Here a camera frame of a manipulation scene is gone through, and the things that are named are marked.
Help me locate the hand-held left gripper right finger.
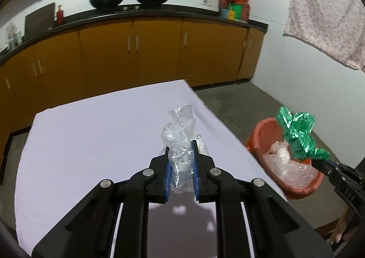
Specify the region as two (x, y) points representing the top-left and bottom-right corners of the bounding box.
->
(190, 140), (334, 258)

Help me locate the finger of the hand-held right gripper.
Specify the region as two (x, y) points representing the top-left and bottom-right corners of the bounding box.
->
(311, 158), (343, 181)

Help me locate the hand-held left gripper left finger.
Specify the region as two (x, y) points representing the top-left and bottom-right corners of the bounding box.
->
(31, 146), (172, 258)

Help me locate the clear crinkly plastic bag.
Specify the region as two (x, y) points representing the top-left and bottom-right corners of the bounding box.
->
(160, 105), (204, 194)

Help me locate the large bubble wrap sheet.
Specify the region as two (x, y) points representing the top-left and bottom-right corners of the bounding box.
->
(262, 152), (320, 190)

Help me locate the green foil wrapper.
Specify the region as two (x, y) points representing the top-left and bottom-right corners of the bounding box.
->
(276, 106), (331, 162)

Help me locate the milky white plastic bag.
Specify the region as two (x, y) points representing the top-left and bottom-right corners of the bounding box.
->
(269, 142), (291, 162)

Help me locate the red plastic basin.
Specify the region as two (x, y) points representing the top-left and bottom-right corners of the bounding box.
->
(245, 117), (324, 200)

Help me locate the person's right hand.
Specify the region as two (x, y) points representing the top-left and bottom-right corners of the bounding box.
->
(328, 205), (354, 245)

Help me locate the white tablecloth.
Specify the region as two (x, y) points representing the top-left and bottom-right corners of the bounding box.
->
(14, 79), (288, 258)

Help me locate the orange lower kitchen cabinet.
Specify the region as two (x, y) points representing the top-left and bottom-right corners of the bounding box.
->
(0, 17), (266, 156)

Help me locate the floral hanging cloth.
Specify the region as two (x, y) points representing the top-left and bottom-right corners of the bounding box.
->
(283, 0), (365, 72)

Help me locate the black kitchen countertop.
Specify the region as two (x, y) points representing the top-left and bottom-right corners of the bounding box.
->
(0, 4), (269, 62)

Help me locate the black cooktop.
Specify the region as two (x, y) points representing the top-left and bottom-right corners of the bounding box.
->
(94, 4), (172, 13)

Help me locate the dark cutting board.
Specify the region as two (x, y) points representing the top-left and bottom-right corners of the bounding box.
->
(24, 2), (55, 40)

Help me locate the glass jar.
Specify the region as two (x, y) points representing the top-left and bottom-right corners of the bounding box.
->
(6, 21), (22, 48)

